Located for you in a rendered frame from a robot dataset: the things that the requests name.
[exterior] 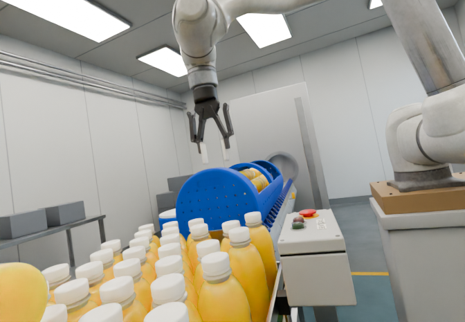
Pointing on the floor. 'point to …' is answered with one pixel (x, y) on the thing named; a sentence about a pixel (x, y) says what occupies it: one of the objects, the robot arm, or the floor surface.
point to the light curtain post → (308, 154)
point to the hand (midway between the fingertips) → (214, 153)
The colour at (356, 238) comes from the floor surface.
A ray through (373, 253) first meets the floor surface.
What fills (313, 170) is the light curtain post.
